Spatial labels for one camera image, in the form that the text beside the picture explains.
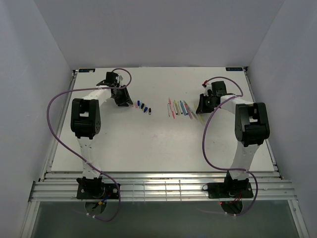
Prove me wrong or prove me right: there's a yellow highlighter pen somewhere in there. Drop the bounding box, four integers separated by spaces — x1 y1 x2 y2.
174 100 180 115

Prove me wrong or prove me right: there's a white wire guard grid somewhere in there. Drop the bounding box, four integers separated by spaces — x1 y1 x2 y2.
131 181 182 202

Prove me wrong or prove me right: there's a white marker black cap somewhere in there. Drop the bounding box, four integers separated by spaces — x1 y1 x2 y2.
167 103 171 117

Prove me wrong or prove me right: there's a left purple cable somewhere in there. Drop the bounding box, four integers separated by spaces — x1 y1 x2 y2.
47 68 132 222

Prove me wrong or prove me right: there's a right blue corner label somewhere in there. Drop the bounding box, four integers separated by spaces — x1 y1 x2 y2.
225 67 243 71

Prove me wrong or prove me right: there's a yellow highlighter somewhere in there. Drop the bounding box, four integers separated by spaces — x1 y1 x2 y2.
194 103 205 126

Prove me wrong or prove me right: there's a left blue corner label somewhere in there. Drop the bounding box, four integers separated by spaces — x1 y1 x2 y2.
78 68 96 73

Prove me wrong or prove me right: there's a blue corner label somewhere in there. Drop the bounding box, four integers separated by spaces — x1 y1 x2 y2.
225 67 243 71
78 68 96 73

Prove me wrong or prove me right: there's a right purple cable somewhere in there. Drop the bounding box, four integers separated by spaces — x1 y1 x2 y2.
202 76 258 217

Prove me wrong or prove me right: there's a pink highlighter pen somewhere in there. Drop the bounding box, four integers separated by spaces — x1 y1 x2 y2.
168 98 175 119

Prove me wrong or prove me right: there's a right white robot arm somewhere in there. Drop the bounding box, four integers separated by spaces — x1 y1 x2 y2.
196 80 270 197

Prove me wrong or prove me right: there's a black cap whiteboard marker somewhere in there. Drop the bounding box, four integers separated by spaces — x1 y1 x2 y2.
177 101 183 114

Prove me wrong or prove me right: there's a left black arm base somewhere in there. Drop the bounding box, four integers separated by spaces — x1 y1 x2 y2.
76 177 119 200

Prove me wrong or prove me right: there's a purple cable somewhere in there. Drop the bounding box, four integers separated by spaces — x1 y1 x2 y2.
202 76 258 217
47 68 132 222

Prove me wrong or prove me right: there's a blue pen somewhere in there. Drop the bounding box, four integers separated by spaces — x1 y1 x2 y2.
180 101 188 116

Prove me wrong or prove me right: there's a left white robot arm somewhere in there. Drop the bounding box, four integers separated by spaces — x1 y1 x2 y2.
70 68 133 180

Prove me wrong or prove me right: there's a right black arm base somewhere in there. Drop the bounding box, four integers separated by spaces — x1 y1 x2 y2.
202 172 254 198

